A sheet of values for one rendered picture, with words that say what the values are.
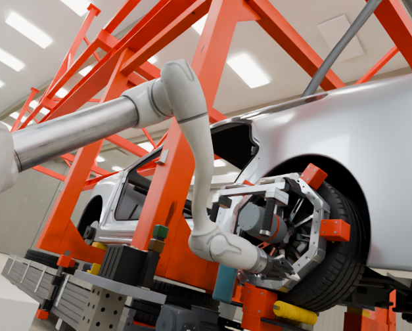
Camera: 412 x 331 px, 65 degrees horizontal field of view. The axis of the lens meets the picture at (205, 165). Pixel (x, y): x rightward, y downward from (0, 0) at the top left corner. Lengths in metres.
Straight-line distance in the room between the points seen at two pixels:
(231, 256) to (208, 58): 1.41
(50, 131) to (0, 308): 0.49
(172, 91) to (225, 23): 1.47
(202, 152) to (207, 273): 1.03
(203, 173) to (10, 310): 0.66
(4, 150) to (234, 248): 0.70
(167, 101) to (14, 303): 0.66
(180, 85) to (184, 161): 0.90
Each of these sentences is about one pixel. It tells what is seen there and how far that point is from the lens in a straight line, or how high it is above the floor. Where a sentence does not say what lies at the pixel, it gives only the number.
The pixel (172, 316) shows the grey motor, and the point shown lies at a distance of 1.60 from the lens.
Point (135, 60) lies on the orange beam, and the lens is 3.80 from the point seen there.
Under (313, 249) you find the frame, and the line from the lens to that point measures 1.42.
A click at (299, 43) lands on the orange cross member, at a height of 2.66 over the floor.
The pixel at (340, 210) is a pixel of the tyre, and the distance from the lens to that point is 1.52.
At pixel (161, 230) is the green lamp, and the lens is 1.13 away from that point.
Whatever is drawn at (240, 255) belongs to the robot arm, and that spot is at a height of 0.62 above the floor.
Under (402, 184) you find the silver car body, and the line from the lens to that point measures 1.54.
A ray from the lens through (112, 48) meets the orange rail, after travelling 4.84.
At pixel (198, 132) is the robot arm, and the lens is 0.99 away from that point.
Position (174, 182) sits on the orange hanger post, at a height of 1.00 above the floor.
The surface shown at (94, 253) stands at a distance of 3.64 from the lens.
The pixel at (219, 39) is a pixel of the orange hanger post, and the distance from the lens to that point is 2.31.
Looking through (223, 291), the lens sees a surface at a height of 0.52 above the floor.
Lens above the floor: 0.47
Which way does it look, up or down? 22 degrees up
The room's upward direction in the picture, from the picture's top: 15 degrees clockwise
